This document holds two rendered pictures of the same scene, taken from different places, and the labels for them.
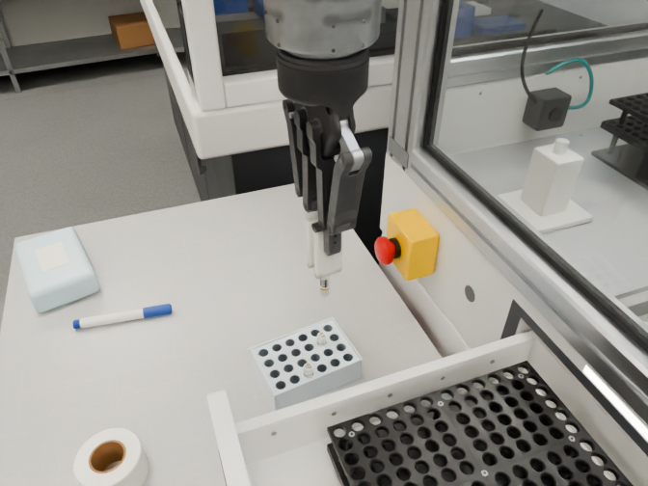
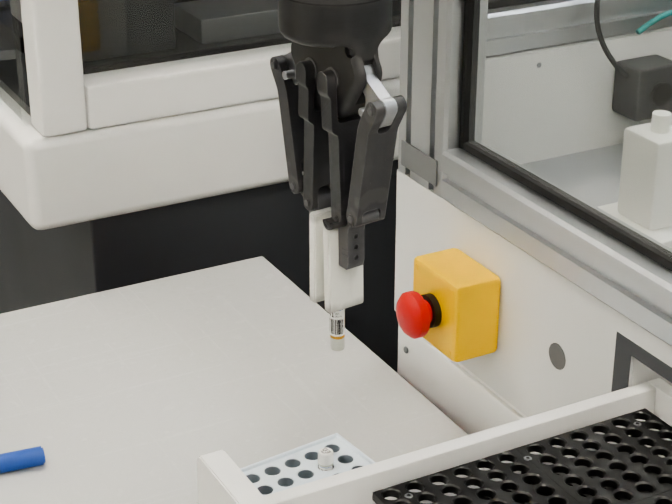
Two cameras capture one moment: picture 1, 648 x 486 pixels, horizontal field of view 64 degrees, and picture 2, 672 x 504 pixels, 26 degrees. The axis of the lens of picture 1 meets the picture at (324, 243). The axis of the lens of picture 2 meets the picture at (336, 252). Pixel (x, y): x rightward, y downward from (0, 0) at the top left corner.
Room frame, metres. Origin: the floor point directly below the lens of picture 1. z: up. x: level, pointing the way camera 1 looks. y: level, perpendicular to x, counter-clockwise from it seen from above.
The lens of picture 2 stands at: (-0.50, 0.13, 1.44)
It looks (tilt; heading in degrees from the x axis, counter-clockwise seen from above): 25 degrees down; 352
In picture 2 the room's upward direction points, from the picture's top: straight up
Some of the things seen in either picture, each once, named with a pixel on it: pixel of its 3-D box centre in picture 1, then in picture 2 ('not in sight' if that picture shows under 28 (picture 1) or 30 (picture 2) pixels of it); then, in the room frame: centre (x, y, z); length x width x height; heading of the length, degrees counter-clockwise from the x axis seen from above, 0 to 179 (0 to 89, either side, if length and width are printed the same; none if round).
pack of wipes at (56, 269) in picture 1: (56, 266); not in sight; (0.63, 0.43, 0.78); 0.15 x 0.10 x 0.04; 33
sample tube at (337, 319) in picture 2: (324, 278); (337, 320); (0.42, 0.00, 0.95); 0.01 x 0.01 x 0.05
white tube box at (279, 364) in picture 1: (306, 363); (302, 500); (0.44, 0.02, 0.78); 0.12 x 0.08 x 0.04; 117
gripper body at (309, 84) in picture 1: (323, 98); (335, 44); (0.42, 0.00, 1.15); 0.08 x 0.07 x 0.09; 27
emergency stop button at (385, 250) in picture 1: (388, 250); (418, 313); (0.56, -0.09, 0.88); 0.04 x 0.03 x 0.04; 20
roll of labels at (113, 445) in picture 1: (112, 466); not in sight; (0.30, 0.23, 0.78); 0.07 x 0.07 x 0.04
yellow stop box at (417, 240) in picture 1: (409, 244); (452, 304); (0.57, -0.12, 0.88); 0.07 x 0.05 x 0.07; 20
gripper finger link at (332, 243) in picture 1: (336, 236); (358, 236); (0.40, -0.01, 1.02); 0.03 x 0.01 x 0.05; 27
